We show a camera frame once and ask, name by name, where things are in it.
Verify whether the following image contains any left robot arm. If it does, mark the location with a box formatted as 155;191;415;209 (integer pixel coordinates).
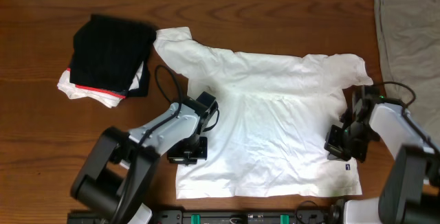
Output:
70;92;219;223

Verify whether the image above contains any white printed t-shirt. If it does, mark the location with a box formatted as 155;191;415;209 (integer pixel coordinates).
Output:
154;27;372;199

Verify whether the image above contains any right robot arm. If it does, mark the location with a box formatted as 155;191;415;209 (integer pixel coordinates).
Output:
324;85;439;224

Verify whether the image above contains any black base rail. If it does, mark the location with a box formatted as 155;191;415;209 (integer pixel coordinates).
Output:
67;208;344;224

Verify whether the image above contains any black folded garment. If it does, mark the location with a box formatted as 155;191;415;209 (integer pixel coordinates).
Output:
69;14;157;98

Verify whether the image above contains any white folded garment red trim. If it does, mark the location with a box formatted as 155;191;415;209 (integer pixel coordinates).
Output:
57;63;150;108

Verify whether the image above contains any olive grey garment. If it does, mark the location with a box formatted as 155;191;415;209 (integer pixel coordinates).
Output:
374;0;439;144

